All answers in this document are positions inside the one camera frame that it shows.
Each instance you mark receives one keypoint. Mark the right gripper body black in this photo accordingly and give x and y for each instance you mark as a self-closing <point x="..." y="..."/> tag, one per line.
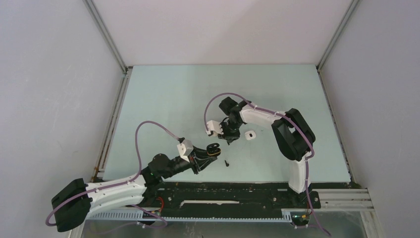
<point x="230" y="129"/>

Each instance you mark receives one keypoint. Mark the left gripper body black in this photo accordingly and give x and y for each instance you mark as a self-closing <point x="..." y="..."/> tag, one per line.
<point x="194" y="162"/>

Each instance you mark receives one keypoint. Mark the black earbud charging case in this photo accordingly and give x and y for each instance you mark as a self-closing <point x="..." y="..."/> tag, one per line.
<point x="213" y="149"/>

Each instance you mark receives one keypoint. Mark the white earbud charging case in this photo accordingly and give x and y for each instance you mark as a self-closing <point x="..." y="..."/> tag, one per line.
<point x="250" y="135"/>

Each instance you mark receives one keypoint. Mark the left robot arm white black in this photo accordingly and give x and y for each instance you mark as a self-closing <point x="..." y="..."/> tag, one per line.
<point x="79" y="200"/>

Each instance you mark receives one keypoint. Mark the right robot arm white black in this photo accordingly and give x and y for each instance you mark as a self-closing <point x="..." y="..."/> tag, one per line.
<point x="293" y="135"/>

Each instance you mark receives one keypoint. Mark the aluminium extrusion right base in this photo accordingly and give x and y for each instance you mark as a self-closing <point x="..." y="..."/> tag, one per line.
<point x="344" y="200"/>

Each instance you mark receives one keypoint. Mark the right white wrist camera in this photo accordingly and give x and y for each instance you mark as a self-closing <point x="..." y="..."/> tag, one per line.
<point x="214" y="128"/>

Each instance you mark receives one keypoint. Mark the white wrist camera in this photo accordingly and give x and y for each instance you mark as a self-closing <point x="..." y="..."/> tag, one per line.
<point x="185" y="148"/>
<point x="214" y="128"/>

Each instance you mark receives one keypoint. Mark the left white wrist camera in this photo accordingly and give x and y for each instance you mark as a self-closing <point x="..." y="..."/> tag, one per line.
<point x="185" y="148"/>

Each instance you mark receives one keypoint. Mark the white cable duct strip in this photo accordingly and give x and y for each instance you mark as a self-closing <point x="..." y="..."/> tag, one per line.
<point x="138" y="215"/>

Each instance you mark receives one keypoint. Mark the left aluminium frame post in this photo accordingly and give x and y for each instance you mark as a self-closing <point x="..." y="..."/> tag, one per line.
<point x="103" y="30"/>

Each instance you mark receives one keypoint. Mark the aluminium frame post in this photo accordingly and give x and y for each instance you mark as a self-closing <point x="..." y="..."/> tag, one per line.
<point x="337" y="34"/>
<point x="103" y="30"/>

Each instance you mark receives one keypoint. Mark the right aluminium frame post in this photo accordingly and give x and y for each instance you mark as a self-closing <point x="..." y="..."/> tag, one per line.
<point x="337" y="34"/>

